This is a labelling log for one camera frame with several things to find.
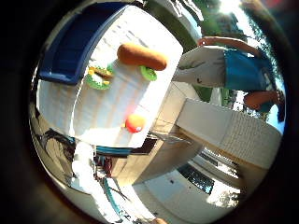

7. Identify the red orange ball toy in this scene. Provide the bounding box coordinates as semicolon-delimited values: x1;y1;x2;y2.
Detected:
124;113;148;134

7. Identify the green kiwi slice toy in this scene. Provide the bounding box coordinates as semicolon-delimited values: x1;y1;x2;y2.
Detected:
138;64;158;82

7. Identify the plush burger toy green lettuce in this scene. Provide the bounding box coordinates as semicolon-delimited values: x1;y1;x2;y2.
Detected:
84;63;116;91

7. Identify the blue plastic container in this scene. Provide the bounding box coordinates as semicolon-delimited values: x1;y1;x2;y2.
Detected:
36;2;129;86

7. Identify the person in grey shirt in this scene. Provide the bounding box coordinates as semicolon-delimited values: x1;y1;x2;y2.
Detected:
172;35;286;122

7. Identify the white concrete bench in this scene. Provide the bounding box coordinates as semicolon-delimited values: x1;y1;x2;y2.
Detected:
176;98;283;171

